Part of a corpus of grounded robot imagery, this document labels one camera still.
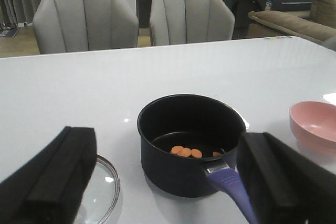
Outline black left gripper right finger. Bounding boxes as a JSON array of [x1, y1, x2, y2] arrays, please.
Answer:
[[237, 133, 335, 223]]

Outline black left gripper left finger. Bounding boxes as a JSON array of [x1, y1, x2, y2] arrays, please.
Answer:
[[1, 126, 97, 223]]

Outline glass lid blue knob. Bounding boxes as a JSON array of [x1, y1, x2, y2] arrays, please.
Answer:
[[73, 155, 122, 223]]

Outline pink bowl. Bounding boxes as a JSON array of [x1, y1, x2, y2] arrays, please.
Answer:
[[289, 101, 335, 152]]

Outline orange ham slices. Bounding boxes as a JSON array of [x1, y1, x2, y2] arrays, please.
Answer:
[[169, 145, 226, 158]]

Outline beige sofa cushion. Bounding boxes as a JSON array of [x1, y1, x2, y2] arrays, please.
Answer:
[[246, 0, 335, 45]]

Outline left grey chair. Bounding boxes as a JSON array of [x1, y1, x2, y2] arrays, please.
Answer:
[[33, 0, 139, 54]]

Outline grey chair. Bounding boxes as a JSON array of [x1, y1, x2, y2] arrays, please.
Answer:
[[149, 0, 235, 46], [33, 0, 139, 54]]

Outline right grey chair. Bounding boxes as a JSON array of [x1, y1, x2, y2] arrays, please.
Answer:
[[149, 0, 235, 46]]

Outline dark blue saucepan purple handle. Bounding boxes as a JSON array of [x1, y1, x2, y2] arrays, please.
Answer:
[[137, 94, 257, 223]]

